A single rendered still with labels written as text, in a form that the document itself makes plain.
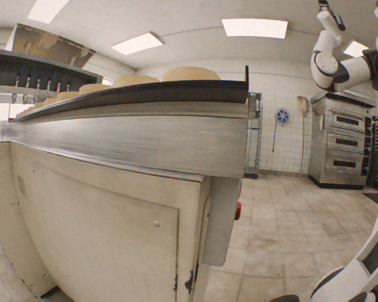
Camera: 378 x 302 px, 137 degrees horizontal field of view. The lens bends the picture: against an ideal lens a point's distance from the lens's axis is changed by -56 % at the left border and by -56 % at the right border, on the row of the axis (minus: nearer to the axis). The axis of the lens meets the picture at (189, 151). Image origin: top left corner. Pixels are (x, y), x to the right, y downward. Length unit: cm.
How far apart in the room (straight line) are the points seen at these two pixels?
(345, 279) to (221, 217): 38
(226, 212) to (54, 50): 90
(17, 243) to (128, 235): 71
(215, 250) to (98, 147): 19
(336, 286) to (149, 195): 45
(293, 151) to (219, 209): 420
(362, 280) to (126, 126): 51
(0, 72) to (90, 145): 70
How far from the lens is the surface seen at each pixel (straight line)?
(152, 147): 15
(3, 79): 83
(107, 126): 18
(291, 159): 437
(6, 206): 77
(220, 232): 20
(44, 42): 88
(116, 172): 17
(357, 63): 64
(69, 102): 18
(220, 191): 18
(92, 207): 21
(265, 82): 446
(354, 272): 46
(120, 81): 16
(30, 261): 91
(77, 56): 97
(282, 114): 418
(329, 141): 357
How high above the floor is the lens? 87
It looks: 6 degrees down
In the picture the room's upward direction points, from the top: 3 degrees clockwise
